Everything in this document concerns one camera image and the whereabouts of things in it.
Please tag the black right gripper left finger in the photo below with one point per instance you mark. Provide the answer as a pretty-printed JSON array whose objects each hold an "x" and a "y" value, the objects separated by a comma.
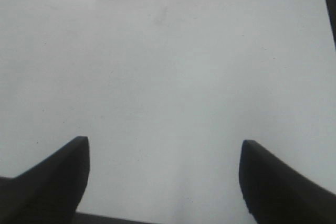
[{"x": 51, "y": 191}]

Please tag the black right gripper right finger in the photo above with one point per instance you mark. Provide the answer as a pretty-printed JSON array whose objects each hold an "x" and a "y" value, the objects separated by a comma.
[{"x": 276, "y": 193}]

